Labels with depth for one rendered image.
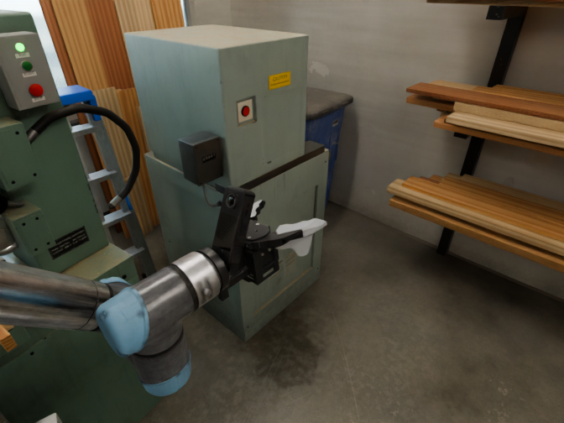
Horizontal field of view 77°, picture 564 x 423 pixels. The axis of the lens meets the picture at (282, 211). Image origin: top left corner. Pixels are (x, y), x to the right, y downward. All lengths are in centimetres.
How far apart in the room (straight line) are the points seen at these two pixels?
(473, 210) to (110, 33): 233
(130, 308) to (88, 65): 219
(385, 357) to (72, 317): 163
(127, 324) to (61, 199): 81
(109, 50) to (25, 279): 221
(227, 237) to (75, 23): 214
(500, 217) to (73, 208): 180
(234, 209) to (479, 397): 168
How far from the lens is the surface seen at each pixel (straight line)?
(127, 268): 133
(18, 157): 108
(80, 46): 255
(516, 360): 224
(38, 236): 115
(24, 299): 55
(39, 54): 109
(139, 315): 48
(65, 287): 58
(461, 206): 203
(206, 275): 51
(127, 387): 166
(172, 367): 56
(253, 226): 58
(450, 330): 221
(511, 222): 200
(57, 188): 123
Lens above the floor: 158
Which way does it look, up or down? 33 degrees down
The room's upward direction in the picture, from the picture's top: straight up
